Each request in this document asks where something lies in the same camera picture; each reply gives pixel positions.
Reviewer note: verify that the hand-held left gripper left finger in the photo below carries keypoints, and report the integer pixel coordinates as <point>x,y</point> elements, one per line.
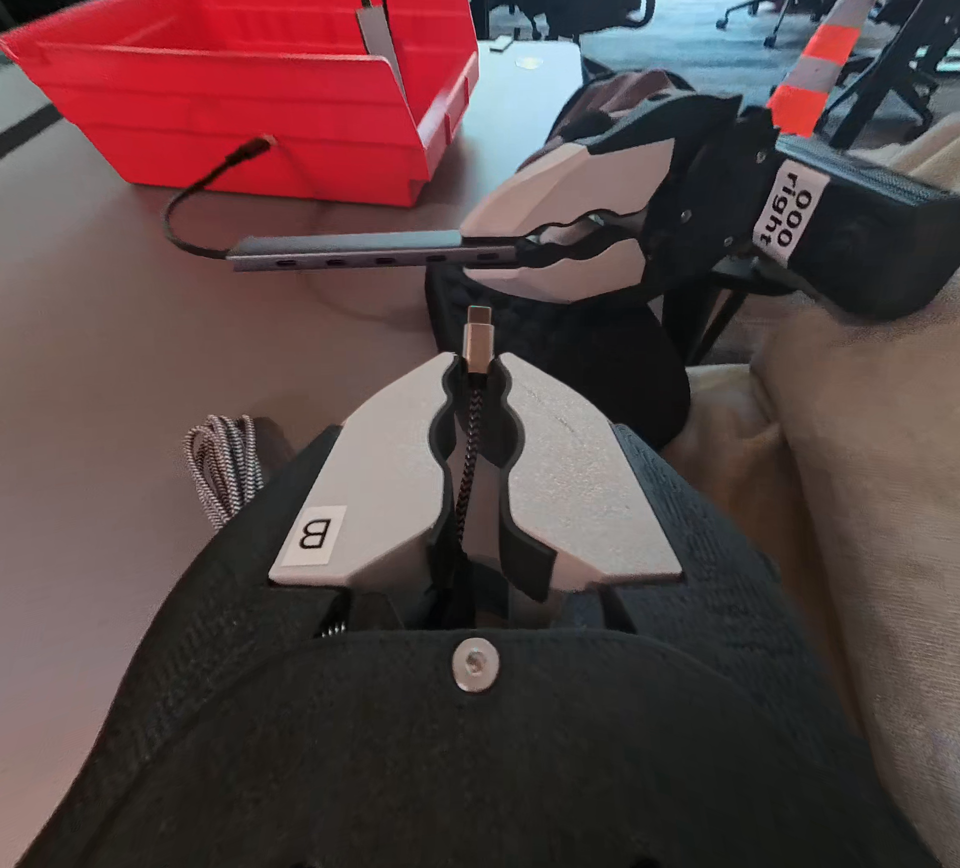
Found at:
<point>367,478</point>

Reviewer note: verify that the orange grey striped bar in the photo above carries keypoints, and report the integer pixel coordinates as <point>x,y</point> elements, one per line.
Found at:
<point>825,42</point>

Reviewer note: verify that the red plastic bin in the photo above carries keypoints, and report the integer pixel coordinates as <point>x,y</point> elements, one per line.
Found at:
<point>225,102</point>

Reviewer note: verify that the grey usb hub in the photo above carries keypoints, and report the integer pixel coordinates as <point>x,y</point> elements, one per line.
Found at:
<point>379,42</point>
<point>337,251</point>

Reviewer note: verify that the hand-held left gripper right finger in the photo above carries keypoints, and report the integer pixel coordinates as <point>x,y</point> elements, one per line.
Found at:
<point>592,500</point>

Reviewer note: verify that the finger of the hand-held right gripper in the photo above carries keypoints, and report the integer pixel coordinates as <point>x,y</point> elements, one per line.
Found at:
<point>570,185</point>
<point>577,264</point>

